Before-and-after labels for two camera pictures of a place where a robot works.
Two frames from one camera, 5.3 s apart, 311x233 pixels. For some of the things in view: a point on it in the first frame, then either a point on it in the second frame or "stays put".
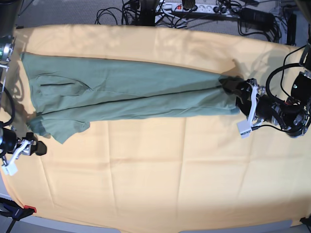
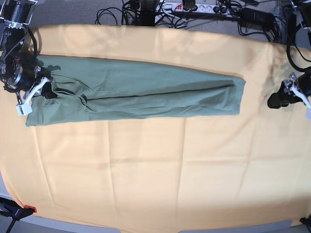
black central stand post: [147, 13] stays put
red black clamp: [9, 208] stays put
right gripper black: [265, 108] → [283, 98]
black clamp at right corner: [306, 221] stays put
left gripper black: [31, 140] → [26, 73]
